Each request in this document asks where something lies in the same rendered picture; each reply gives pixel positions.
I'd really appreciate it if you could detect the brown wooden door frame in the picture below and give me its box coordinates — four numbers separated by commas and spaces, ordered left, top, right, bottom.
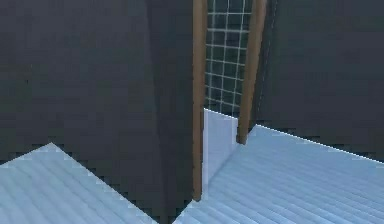
191, 0, 268, 203

